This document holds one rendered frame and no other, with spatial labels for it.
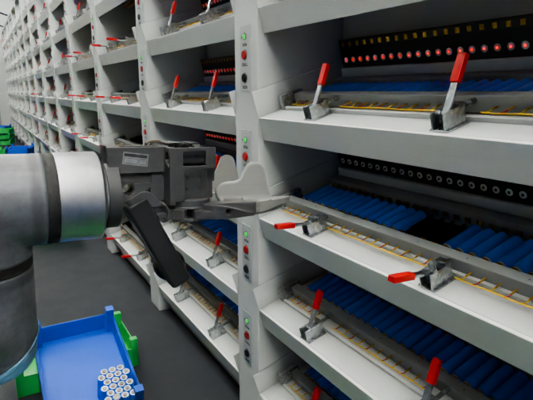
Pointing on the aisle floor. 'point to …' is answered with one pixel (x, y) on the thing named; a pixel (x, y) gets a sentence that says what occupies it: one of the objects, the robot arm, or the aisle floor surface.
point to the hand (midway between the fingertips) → (266, 200)
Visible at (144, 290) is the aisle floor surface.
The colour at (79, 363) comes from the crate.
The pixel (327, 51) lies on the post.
